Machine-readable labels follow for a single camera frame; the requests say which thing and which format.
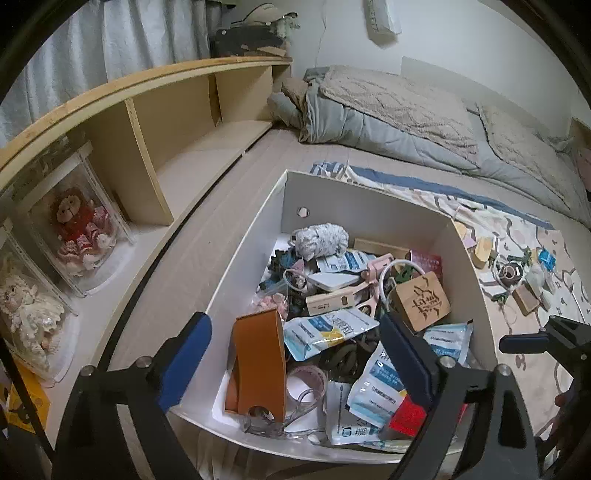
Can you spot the white-dressed doll in case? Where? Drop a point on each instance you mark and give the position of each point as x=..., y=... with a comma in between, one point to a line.
x=60, y=367

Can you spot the grey knit item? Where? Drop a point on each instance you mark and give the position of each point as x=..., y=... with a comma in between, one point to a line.
x=321, y=240

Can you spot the orange leather pouch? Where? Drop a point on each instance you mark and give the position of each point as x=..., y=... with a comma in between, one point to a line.
x=256, y=360

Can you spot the white headboard panel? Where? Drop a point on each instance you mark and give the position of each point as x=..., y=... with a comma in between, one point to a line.
x=461, y=78

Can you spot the carved wooden plaque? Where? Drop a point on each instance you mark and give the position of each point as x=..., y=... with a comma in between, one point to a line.
x=422, y=302

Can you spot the white power bank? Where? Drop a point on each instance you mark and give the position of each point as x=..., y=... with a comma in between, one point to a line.
x=332, y=281

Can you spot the pink translucent tape roll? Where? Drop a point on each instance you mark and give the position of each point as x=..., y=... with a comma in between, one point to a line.
x=295, y=371

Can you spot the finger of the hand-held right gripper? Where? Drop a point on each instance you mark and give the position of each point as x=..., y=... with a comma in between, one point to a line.
x=524, y=344

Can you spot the doll in red dress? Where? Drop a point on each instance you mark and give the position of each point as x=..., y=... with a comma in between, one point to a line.
x=74, y=221

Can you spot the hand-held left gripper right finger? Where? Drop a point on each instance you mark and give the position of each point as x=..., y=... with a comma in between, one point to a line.
x=408, y=360

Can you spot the red-dressed doll in case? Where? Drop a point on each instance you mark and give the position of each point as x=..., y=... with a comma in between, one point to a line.
x=106, y=175

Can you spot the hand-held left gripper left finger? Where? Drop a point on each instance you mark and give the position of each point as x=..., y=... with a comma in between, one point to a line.
x=187, y=360

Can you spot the black bag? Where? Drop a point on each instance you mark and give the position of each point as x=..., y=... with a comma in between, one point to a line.
x=240, y=41

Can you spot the green toy soldier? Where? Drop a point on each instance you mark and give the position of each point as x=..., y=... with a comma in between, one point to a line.
x=515, y=257

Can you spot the dark red packet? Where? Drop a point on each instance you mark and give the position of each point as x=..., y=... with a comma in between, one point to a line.
x=429, y=263

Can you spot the white hanging pouch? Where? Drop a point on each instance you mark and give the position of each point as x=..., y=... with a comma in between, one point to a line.
x=381, y=18

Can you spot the beige mattress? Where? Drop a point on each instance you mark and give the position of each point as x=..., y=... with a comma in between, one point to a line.
x=207, y=240

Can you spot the wooden shelf unit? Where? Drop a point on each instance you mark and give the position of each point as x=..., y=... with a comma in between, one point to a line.
x=180, y=120

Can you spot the printed blanket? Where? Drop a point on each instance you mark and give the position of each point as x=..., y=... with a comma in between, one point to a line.
x=517, y=332

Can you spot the bright red packet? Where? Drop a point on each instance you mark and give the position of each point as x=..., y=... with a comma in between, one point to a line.
x=406, y=417

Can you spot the blue packet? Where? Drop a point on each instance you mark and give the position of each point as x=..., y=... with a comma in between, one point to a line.
x=547, y=258

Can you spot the grey curtain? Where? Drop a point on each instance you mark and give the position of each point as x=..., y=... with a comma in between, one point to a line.
x=138, y=37

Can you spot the light wooden piece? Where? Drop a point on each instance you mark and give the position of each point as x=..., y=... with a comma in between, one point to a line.
x=485, y=253

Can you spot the pile of blue white sachets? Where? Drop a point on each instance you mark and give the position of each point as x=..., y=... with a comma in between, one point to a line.
x=323, y=332

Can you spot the square wooden block pink face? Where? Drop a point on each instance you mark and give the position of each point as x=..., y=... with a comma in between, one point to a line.
x=526, y=299

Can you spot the white cap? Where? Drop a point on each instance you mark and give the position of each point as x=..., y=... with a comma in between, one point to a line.
x=263, y=11

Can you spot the grey quilt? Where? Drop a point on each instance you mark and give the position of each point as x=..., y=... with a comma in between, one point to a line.
x=360, y=134

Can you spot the pink plastic holder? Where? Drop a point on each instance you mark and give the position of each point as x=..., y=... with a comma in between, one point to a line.
x=376, y=267

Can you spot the pink cloth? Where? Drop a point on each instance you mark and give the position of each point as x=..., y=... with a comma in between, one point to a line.
x=582, y=166

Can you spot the beige quilted blanket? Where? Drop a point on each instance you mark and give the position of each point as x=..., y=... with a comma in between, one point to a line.
x=526, y=152
x=397, y=101

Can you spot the yellow box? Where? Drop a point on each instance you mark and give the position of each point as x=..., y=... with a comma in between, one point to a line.
x=27, y=401

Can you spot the dark green toy figure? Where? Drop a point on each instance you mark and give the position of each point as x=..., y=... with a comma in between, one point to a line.
x=279, y=265

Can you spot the doll in white dress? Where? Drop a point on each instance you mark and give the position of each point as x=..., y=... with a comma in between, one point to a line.
x=27, y=304

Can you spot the white storage box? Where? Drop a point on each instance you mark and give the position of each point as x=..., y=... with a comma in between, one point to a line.
x=369, y=207

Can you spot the brown tape roll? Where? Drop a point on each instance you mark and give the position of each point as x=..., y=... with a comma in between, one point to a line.
x=501, y=272

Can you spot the wooden bed frame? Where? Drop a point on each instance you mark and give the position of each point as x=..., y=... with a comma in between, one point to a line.
x=579, y=131

